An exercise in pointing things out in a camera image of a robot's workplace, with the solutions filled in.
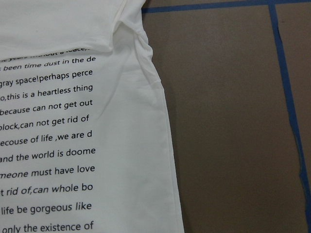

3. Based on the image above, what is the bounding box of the white long-sleeve printed shirt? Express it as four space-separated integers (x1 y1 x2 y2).
0 0 184 233

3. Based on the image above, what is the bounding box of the brown paper table cover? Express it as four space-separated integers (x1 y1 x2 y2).
142 0 311 233

